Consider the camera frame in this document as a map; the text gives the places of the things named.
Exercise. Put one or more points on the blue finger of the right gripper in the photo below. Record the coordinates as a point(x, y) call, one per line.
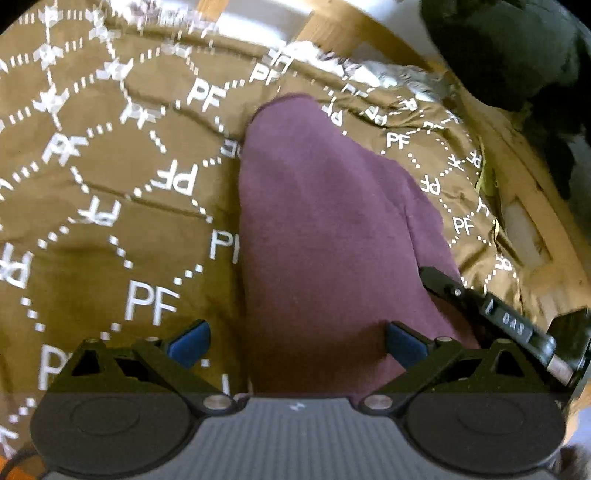
point(446, 288)

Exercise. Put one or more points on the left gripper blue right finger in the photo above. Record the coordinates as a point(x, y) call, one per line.
point(406, 345)

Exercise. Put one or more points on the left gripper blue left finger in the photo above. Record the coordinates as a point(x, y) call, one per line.
point(189, 346)

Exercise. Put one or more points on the maroon long-sleeve sweater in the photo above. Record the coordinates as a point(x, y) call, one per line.
point(332, 238)

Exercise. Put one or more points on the brown PF patterned duvet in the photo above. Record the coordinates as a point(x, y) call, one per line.
point(121, 146)

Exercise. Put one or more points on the black puffy jacket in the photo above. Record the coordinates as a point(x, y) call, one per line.
point(527, 57)

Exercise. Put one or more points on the wooden bed frame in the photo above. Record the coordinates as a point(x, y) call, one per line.
point(537, 220)

